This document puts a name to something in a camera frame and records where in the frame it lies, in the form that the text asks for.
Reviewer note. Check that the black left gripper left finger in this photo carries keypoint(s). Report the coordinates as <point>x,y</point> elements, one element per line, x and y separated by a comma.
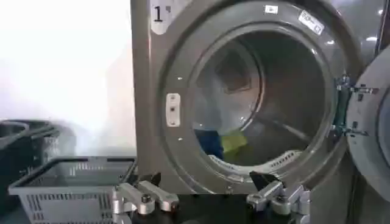
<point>138,196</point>

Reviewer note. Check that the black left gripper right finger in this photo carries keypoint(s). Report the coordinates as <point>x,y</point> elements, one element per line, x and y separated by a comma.
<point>275,194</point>

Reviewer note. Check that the yellow-green garment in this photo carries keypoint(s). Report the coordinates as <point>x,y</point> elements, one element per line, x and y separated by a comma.
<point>233,141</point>

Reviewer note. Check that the grey plastic laundry basket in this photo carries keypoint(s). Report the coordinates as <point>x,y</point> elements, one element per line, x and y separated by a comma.
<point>70,190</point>

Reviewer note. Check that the blue garment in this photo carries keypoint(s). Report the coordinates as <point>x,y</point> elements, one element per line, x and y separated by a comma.
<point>210,143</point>

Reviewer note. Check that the grey dryer machine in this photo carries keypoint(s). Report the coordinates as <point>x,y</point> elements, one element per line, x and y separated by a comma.
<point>243,94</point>

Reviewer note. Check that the round dryer door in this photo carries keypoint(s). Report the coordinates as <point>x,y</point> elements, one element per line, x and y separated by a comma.
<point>370,121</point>

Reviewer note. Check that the dark plastic basket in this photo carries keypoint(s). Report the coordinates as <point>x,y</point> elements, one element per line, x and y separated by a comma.
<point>24,149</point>

